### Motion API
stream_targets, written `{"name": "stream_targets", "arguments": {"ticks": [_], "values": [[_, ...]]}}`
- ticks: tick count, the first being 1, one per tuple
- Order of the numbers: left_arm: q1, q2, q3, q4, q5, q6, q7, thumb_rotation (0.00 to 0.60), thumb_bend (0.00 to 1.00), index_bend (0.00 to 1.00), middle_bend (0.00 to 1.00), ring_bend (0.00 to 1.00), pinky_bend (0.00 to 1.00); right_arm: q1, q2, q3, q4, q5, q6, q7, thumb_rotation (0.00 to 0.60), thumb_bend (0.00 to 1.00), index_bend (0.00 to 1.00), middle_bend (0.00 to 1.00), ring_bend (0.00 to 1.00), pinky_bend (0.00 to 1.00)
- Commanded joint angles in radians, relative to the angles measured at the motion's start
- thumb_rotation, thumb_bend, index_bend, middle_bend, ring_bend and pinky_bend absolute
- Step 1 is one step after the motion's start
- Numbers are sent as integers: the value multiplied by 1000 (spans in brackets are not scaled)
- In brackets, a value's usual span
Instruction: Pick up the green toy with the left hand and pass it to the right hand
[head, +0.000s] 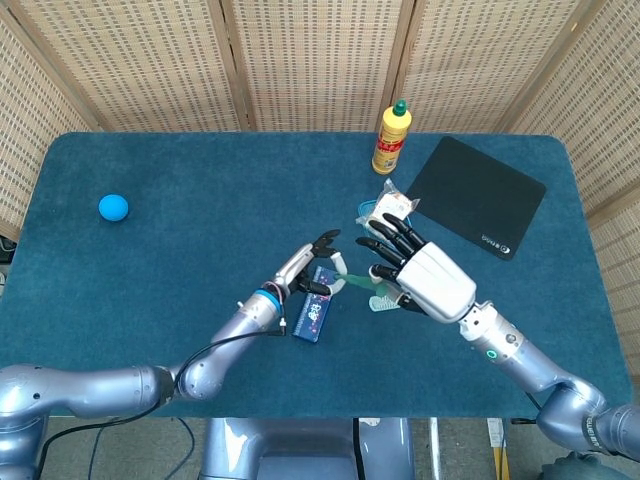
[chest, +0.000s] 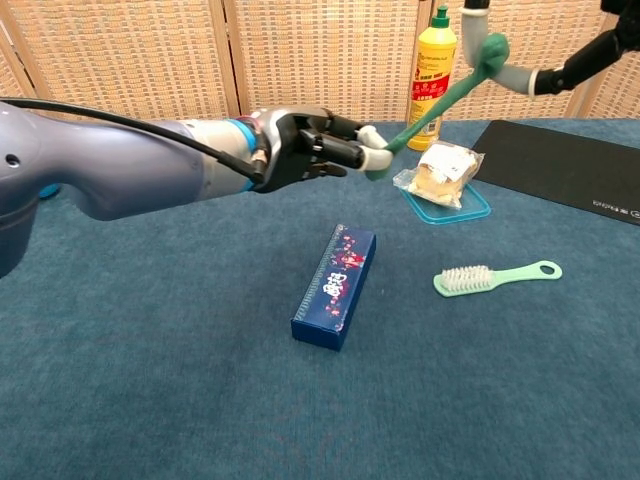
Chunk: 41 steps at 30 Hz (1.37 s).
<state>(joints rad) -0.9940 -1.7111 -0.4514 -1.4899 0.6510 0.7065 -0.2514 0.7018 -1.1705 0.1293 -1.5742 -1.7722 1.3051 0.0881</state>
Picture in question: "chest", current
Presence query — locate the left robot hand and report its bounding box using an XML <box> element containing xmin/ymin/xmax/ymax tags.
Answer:
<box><xmin>248</xmin><ymin>106</ymin><xmax>395</xmax><ymax>195</ymax></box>

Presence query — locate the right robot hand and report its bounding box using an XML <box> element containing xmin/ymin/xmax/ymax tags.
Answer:
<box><xmin>460</xmin><ymin>0</ymin><xmax>640</xmax><ymax>97</ymax></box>

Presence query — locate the green cylindrical plastic object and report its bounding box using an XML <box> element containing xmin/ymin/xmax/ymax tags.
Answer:
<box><xmin>364</xmin><ymin>31</ymin><xmax>511</xmax><ymax>182</ymax></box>

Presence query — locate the woven folding screen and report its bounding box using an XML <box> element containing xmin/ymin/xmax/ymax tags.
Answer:
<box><xmin>0</xmin><ymin>0</ymin><xmax>640</xmax><ymax>134</ymax></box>

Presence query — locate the black mouse pad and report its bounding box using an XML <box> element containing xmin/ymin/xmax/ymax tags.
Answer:
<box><xmin>470</xmin><ymin>119</ymin><xmax>640</xmax><ymax>227</ymax></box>

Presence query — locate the yellow bottle green cap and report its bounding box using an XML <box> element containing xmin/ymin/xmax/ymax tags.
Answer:
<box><xmin>405</xmin><ymin>4</ymin><xmax>459</xmax><ymax>152</ymax></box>

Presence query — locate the snack in clear bag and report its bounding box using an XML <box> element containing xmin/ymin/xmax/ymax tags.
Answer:
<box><xmin>392</xmin><ymin>141</ymin><xmax>486</xmax><ymax>210</ymax></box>

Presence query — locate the dark blue printed box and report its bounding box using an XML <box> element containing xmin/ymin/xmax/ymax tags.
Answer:
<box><xmin>290</xmin><ymin>223</ymin><xmax>378</xmax><ymax>353</ymax></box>

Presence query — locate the blue transparent container lid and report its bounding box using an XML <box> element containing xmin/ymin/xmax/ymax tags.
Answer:
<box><xmin>399</xmin><ymin>169</ymin><xmax>492</xmax><ymax>226</ymax></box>

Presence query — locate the mint green brush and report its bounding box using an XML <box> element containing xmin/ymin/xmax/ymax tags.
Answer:
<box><xmin>432</xmin><ymin>259</ymin><xmax>564</xmax><ymax>299</ymax></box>

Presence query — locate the blue table cloth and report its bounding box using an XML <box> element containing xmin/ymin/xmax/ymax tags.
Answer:
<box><xmin>0</xmin><ymin>118</ymin><xmax>640</xmax><ymax>480</ymax></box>

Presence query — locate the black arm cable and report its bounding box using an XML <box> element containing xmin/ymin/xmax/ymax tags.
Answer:
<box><xmin>0</xmin><ymin>97</ymin><xmax>265</xmax><ymax>184</ymax></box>

